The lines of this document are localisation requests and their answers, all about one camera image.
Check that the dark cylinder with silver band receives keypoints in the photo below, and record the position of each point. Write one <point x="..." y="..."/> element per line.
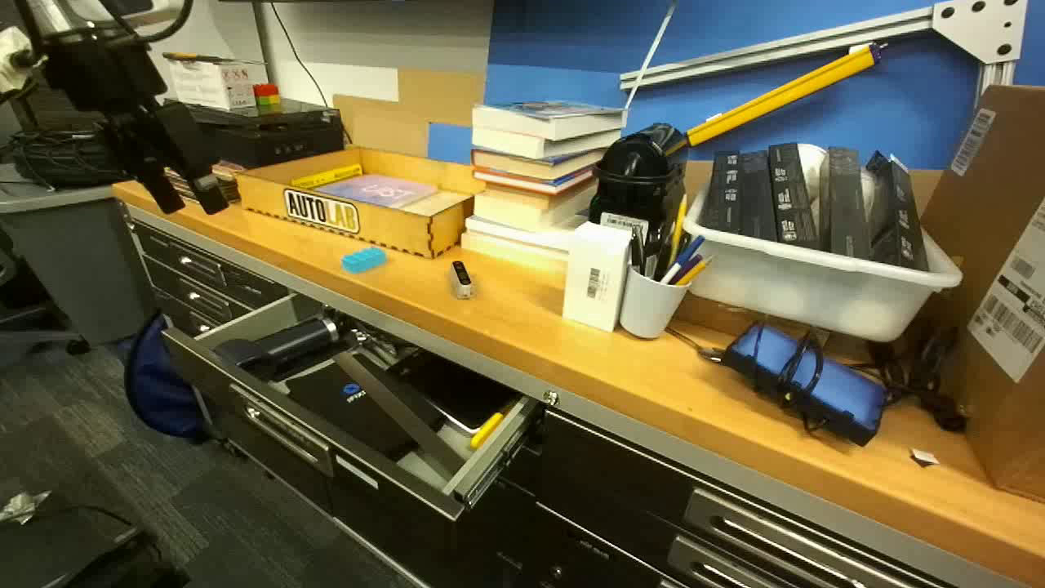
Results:
<point x="289" y="349"/>

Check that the black flat box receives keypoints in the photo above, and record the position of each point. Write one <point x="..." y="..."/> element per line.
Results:
<point x="719" y="190"/>
<point x="896" y="215"/>
<point x="760" y="198"/>
<point x="843" y="204"/>
<point x="791" y="198"/>

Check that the thin white rod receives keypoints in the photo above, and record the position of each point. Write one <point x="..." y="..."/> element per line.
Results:
<point x="649" y="68"/>

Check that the blue pen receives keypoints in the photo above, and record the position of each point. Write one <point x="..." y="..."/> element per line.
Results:
<point x="686" y="259"/>

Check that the white box with red button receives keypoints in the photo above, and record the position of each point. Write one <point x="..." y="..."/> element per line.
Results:
<point x="213" y="83"/>

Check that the wooden Autolab tray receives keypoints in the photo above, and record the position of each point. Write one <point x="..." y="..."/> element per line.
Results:
<point x="403" y="222"/>

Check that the white rectangular box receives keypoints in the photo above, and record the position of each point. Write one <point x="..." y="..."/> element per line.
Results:
<point x="595" y="280"/>

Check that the grey metal divider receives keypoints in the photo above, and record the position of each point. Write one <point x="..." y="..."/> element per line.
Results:
<point x="409" y="420"/>

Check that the black metal drawer cabinet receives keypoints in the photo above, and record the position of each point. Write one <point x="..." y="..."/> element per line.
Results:
<point x="609" y="502"/>

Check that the black equipment case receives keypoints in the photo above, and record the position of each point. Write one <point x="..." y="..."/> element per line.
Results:
<point x="265" y="132"/>

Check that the black bulky device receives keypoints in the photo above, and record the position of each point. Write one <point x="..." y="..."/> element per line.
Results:
<point x="640" y="173"/>

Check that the yellow marker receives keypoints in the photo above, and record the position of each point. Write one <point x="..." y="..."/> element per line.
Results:
<point x="489" y="428"/>

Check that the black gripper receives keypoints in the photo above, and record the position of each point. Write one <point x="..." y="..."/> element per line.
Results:
<point x="94" y="83"/>

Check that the thin red-edged book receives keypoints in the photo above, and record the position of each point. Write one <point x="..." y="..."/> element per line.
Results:
<point x="526" y="165"/>

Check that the purple sheet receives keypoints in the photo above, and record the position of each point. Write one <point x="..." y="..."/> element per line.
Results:
<point x="378" y="193"/>

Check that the thick white book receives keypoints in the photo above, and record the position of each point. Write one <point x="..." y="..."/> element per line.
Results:
<point x="533" y="144"/>

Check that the grey side table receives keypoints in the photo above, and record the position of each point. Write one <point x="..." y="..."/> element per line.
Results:
<point x="76" y="257"/>

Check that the yellow pencil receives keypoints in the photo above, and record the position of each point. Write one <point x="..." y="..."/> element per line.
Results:
<point x="680" y="229"/>

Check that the white perforated bracket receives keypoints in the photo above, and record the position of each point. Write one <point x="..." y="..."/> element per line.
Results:
<point x="982" y="29"/>

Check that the crumpled white paper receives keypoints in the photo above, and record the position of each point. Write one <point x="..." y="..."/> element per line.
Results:
<point x="21" y="508"/>

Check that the yellow bar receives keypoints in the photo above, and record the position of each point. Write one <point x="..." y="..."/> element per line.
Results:
<point x="785" y="96"/>

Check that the blue power pack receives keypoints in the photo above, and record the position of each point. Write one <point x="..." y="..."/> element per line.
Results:
<point x="805" y="381"/>

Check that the blue toy building block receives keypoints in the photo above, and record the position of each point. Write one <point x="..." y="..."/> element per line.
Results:
<point x="364" y="259"/>

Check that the glossy cover book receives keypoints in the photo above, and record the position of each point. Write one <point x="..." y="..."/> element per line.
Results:
<point x="545" y="115"/>

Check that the white plastic bin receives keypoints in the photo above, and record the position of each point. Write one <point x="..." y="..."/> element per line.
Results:
<point x="812" y="281"/>

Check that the black notebook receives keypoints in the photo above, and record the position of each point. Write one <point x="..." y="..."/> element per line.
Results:
<point x="361" y="410"/>

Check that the grey metal cabinet drawer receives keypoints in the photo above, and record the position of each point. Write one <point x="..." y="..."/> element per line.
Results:
<point x="328" y="435"/>

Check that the dark blue bag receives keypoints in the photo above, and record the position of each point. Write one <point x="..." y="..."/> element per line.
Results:
<point x="162" y="387"/>

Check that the white pen cup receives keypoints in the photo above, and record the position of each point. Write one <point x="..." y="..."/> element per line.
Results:
<point x="649" y="305"/>

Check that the small white scrap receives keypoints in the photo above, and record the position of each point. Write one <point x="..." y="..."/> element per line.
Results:
<point x="927" y="458"/>

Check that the brown cardboard box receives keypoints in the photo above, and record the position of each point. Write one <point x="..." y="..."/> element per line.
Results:
<point x="1006" y="294"/>

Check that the thick cream book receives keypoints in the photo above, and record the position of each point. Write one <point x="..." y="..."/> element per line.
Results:
<point x="526" y="204"/>

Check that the wide white book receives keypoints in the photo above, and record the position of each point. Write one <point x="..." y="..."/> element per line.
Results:
<point x="510" y="240"/>

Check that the small black silver gadget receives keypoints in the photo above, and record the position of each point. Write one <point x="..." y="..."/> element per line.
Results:
<point x="462" y="280"/>

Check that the aluminium rail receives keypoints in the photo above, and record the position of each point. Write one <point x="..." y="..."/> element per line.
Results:
<point x="785" y="46"/>

